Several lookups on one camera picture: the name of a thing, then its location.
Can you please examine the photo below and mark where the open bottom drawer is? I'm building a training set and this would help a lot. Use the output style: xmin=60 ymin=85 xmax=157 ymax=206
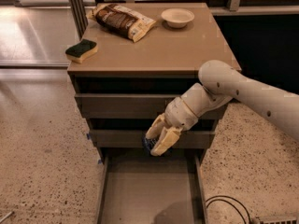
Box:
xmin=94 ymin=157 xmax=208 ymax=224

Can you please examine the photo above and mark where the brown chip bag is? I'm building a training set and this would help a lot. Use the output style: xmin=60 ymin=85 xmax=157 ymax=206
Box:
xmin=86 ymin=4 xmax=156 ymax=43

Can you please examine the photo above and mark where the top drawer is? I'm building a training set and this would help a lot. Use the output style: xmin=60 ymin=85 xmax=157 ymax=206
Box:
xmin=75 ymin=93 xmax=175 ymax=119

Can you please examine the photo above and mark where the white ceramic bowl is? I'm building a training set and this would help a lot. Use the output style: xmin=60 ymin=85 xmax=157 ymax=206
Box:
xmin=161 ymin=8 xmax=194 ymax=29

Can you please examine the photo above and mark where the floor vent grille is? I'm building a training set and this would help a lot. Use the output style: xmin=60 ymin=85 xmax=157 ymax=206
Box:
xmin=251 ymin=216 xmax=299 ymax=224

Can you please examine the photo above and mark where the middle drawer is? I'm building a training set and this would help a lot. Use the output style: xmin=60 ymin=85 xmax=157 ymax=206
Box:
xmin=90 ymin=130 xmax=215 ymax=149

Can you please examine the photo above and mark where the metal rod on floor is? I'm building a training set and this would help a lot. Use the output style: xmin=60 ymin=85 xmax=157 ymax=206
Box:
xmin=0 ymin=211 xmax=14 ymax=224

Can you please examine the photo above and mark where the green yellow sponge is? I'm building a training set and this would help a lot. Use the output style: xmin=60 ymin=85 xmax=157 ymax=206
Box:
xmin=65 ymin=39 xmax=98 ymax=63

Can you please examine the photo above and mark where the black cable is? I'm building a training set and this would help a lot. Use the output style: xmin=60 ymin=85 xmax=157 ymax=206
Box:
xmin=205 ymin=195 xmax=252 ymax=224

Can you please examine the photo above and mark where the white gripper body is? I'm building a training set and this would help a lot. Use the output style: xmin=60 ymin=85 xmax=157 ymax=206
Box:
xmin=164 ymin=97 xmax=198 ymax=131

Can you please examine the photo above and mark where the brown drawer cabinet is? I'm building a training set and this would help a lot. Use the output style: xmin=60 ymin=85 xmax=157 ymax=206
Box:
xmin=68 ymin=3 xmax=239 ymax=158

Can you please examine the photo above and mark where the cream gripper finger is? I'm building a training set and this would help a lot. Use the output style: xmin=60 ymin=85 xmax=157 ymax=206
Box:
xmin=150 ymin=126 xmax=182 ymax=156
xmin=146 ymin=114 xmax=167 ymax=139

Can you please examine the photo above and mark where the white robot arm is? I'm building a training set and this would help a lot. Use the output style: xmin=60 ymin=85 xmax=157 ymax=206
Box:
xmin=142 ymin=60 xmax=299 ymax=156

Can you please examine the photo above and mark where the dark metal post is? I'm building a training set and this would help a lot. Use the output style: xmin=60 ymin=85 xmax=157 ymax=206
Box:
xmin=68 ymin=0 xmax=88 ymax=39

